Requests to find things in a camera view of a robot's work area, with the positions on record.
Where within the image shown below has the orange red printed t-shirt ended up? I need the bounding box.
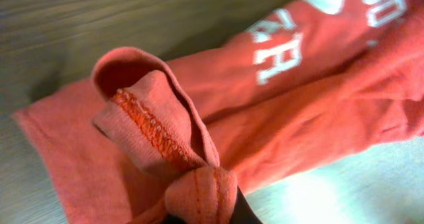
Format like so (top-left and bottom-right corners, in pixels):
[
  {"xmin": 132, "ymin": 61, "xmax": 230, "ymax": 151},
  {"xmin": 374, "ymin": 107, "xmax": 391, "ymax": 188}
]
[{"xmin": 15, "ymin": 0, "xmax": 423, "ymax": 223}]

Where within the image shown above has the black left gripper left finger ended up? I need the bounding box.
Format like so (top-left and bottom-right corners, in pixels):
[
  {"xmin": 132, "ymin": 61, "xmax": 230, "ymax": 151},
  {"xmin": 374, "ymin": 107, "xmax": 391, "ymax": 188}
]
[{"xmin": 160, "ymin": 215, "xmax": 186, "ymax": 224}]

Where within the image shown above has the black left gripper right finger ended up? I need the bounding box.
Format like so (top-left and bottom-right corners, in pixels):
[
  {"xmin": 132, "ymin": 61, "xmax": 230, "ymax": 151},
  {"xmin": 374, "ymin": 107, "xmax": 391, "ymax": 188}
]
[{"xmin": 230, "ymin": 188, "xmax": 262, "ymax": 224}]

